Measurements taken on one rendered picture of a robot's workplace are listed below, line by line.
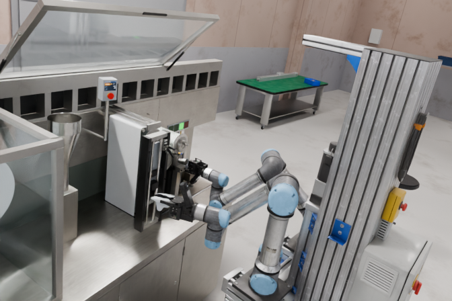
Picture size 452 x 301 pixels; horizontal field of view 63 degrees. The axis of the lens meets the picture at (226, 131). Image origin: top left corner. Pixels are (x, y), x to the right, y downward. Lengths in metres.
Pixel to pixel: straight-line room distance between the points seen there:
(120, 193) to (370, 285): 1.37
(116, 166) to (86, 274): 0.62
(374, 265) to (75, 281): 1.27
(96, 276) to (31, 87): 0.90
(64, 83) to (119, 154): 0.47
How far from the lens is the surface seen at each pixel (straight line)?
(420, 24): 11.71
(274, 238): 1.63
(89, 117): 2.16
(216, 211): 1.66
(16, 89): 1.89
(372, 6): 12.11
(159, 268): 2.14
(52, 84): 1.98
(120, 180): 2.18
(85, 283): 1.81
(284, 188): 1.50
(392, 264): 1.73
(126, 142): 2.06
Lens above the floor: 2.12
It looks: 19 degrees down
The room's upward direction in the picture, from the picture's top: 9 degrees clockwise
